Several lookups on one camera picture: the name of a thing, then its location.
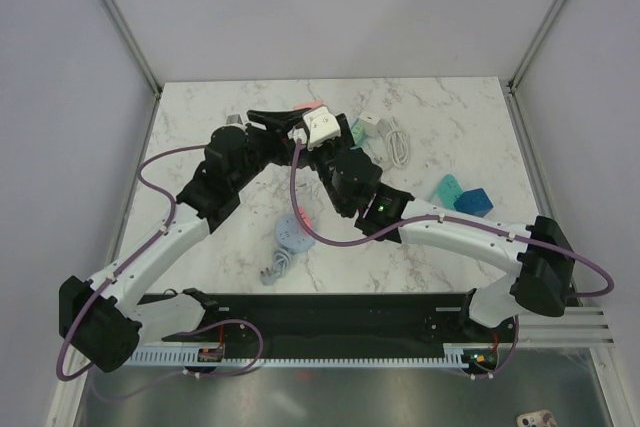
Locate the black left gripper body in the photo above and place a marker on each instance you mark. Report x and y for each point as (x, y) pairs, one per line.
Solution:
(266, 147)

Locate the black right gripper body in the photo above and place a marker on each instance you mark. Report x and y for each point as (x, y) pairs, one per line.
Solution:
(321, 158)

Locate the pink cube socket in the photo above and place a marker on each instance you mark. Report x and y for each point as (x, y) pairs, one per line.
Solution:
(310, 105)

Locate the green cube plug adapter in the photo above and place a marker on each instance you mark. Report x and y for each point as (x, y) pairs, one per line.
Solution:
(359, 132)

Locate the pink plug adapter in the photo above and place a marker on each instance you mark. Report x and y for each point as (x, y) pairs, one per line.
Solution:
(304, 220)

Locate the blue cube socket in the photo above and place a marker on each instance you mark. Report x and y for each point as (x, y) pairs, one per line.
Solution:
(474, 202)

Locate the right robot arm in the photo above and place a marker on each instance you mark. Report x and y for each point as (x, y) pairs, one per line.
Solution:
(535, 258)

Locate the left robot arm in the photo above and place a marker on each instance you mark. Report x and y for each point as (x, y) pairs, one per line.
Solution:
(104, 317)

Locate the white cube socket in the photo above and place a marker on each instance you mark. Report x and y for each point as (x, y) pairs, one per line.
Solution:
(371, 124)

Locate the light blue round socket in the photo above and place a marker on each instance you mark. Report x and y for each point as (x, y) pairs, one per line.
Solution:
(291, 237)

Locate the teal wedge-shaped socket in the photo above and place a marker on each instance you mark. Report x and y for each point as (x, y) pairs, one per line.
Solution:
(446, 192)

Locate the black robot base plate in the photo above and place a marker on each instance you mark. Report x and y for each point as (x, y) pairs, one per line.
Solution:
(328, 319)

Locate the white slotted cable duct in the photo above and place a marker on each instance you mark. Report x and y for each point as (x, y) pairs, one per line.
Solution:
(307, 355)

